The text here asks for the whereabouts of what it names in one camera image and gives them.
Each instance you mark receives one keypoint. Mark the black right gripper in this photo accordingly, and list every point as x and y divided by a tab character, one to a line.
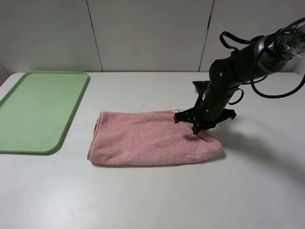
202	120

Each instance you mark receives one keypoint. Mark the pink terry towel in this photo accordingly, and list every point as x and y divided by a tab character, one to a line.
148	139

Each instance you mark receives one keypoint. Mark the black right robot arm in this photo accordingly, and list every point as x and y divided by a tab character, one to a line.
225	77

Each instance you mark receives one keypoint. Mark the green plastic tray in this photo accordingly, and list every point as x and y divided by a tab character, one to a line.
37	112

